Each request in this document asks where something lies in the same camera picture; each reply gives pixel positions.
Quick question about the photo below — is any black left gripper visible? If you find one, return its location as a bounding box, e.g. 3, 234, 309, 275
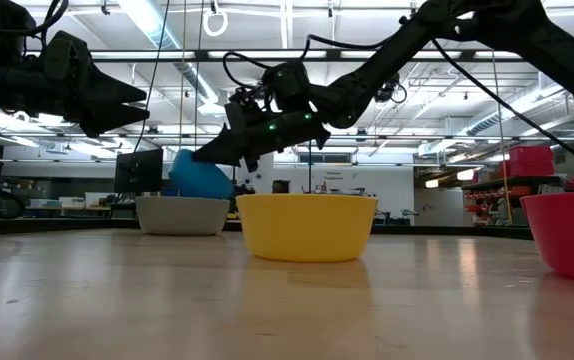
36, 64, 151, 139

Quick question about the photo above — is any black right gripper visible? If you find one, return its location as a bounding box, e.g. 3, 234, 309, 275
191, 110, 331, 173

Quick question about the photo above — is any blue plastic bowl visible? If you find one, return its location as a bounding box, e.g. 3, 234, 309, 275
168, 148, 236, 200

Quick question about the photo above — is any dark storage shelf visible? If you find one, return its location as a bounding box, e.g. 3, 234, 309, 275
461, 174, 566, 226

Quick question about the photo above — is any black computer monitor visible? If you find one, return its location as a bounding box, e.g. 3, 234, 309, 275
114, 148, 164, 195

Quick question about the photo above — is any white plastic bowl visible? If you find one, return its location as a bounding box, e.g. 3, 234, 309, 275
135, 195, 231, 236

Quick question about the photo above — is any yellow plastic bowl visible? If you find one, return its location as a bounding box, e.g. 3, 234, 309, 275
235, 193, 378, 263

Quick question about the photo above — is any red storage bin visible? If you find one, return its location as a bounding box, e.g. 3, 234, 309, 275
509, 145, 556, 177

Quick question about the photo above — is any red plastic bowl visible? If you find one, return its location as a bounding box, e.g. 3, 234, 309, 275
520, 190, 574, 286

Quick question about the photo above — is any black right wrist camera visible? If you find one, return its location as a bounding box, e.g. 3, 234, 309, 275
224, 101, 249, 134

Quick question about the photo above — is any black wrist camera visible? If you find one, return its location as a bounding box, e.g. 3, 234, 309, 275
41, 29, 92, 76
224, 101, 249, 134

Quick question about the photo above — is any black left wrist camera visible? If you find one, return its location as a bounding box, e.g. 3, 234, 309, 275
41, 29, 92, 76

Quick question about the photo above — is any white hanging ring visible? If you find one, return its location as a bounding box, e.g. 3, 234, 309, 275
203, 8, 229, 38

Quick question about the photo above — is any black overhead camera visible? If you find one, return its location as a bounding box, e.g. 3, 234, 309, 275
374, 72, 408, 105

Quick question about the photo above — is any yellow hanging cord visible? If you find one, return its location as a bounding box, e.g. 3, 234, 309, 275
490, 49, 514, 226

